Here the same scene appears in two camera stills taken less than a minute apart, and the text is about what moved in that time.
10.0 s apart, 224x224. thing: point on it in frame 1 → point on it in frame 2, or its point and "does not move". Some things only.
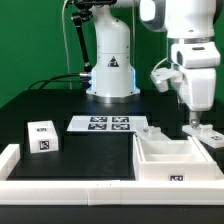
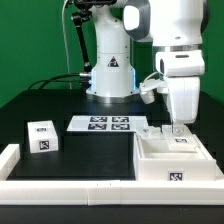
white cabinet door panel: x=152 y=133 does not move
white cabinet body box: x=172 y=161 does not move
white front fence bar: x=111 y=192 does not move
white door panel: x=206 y=134 → x=182 y=144
